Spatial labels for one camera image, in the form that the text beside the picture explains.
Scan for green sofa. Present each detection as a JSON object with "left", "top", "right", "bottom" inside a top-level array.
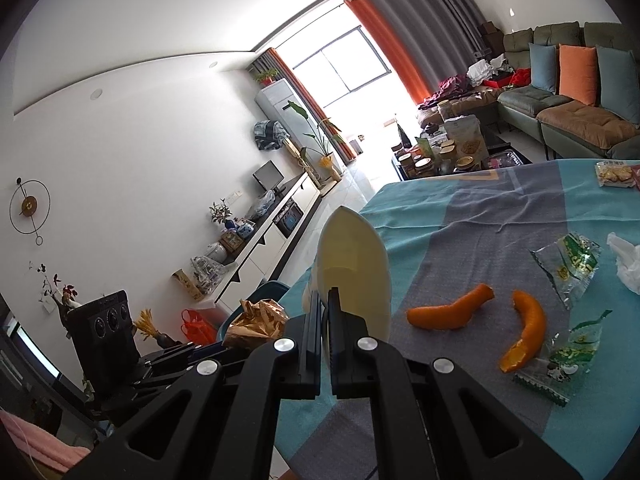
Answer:
[{"left": 497, "top": 21, "right": 640, "bottom": 162}]

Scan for orange cushion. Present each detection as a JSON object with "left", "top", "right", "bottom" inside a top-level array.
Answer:
[{"left": 557, "top": 44, "right": 599, "bottom": 107}]

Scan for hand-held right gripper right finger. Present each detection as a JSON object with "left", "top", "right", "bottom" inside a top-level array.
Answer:
[{"left": 327, "top": 287, "right": 584, "bottom": 480}]

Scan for white tissue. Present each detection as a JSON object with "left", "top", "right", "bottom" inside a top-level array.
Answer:
[{"left": 606, "top": 232, "right": 640, "bottom": 297}]

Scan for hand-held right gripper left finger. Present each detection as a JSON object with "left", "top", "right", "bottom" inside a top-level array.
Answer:
[{"left": 65, "top": 290, "right": 324, "bottom": 480}]

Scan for gold foil snack wrapper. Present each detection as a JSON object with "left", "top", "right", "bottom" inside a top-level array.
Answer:
[{"left": 222, "top": 299, "right": 292, "bottom": 352}]

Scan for blue cushion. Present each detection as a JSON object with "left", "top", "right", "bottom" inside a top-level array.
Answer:
[
  {"left": 529, "top": 42, "right": 559, "bottom": 95},
  {"left": 595, "top": 45, "right": 639, "bottom": 127}
]

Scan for brown sofa seat pad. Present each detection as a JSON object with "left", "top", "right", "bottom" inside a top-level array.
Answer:
[{"left": 535, "top": 99, "right": 640, "bottom": 151}]

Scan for orange peel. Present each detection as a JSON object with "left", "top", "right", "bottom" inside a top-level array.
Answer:
[
  {"left": 498, "top": 289, "right": 548, "bottom": 374},
  {"left": 406, "top": 283, "right": 495, "bottom": 331}
]

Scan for dark glass coffee table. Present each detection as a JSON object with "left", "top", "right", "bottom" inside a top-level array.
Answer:
[{"left": 389, "top": 129, "right": 534, "bottom": 182}]

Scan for round wire wall clock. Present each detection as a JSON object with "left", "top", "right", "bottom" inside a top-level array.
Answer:
[{"left": 9, "top": 177, "right": 51, "bottom": 246}]

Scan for red plastic bag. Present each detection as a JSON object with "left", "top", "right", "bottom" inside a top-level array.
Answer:
[{"left": 180, "top": 308, "right": 216, "bottom": 346}]

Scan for dark red clothes pile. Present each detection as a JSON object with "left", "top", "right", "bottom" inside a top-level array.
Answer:
[{"left": 417, "top": 74, "right": 469, "bottom": 109}]

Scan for white black tv cabinet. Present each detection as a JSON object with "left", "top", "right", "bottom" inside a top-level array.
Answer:
[{"left": 214, "top": 170, "right": 324, "bottom": 307}]

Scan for clear cracker packet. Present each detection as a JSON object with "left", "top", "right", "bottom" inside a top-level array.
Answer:
[{"left": 594, "top": 160, "right": 636, "bottom": 189}]

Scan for grey and orange curtain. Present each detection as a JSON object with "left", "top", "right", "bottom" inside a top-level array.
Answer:
[{"left": 249, "top": 48, "right": 354, "bottom": 162}]

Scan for white clothes pile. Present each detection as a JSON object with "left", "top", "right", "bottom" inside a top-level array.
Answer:
[{"left": 466, "top": 57, "right": 516, "bottom": 86}]

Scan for cloth covered standing fan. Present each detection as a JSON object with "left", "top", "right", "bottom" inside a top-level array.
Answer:
[{"left": 252, "top": 119, "right": 291, "bottom": 151}]

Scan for black monitor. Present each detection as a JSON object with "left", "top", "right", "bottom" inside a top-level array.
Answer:
[{"left": 252, "top": 160, "right": 285, "bottom": 192}]

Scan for window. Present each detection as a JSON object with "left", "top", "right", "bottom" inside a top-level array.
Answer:
[{"left": 292, "top": 29, "right": 391, "bottom": 107}]

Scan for beige snack bag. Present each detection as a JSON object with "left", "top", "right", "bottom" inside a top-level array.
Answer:
[{"left": 444, "top": 114, "right": 489, "bottom": 161}]

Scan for red leaf branch in vase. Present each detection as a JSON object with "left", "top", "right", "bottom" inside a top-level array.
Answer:
[{"left": 27, "top": 259, "right": 81, "bottom": 322}]

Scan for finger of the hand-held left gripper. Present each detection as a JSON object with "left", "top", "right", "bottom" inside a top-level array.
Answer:
[
  {"left": 132, "top": 365, "right": 199, "bottom": 396},
  {"left": 144, "top": 342, "right": 251, "bottom": 372}
]

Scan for green clear snack wrapper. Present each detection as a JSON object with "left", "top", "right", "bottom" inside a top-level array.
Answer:
[
  {"left": 514, "top": 309, "right": 614, "bottom": 409},
  {"left": 530, "top": 232, "right": 601, "bottom": 311}
]

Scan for vase with green branches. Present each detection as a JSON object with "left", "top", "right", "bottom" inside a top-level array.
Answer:
[{"left": 208, "top": 199, "right": 234, "bottom": 231}]

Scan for brown cardboard boxes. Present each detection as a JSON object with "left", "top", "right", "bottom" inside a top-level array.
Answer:
[{"left": 477, "top": 20, "right": 504, "bottom": 56}]

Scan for tall leafy plant yellow pot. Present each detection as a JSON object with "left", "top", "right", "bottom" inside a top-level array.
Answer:
[{"left": 287, "top": 100, "right": 346, "bottom": 182}]

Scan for dried wheat in vase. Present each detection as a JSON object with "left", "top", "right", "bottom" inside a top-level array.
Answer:
[{"left": 132, "top": 308, "right": 176, "bottom": 349}]

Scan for clear plastic bag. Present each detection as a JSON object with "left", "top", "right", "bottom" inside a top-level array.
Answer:
[{"left": 247, "top": 190, "right": 276, "bottom": 221}]

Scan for red box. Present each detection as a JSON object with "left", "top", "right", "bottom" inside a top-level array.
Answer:
[{"left": 482, "top": 68, "right": 534, "bottom": 90}]

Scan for white standing air conditioner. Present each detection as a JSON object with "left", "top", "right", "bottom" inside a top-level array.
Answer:
[{"left": 254, "top": 80, "right": 331, "bottom": 172}]

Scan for white printed paper cup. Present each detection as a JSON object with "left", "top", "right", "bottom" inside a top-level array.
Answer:
[{"left": 302, "top": 206, "right": 391, "bottom": 361}]

